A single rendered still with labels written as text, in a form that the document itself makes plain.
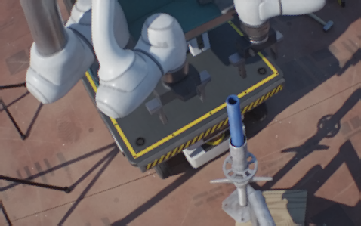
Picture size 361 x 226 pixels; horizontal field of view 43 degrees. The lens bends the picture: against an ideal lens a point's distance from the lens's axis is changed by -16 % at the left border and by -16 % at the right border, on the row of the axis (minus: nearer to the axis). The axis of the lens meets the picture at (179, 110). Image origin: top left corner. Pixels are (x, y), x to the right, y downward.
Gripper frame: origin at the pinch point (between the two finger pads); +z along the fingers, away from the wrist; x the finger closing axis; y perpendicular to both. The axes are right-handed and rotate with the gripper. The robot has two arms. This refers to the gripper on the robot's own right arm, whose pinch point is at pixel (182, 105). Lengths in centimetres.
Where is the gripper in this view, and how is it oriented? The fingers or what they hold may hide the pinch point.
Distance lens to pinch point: 158.2
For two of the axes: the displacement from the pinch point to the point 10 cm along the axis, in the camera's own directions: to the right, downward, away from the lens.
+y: -4.9, -6.8, 5.4
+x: -8.6, 4.9, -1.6
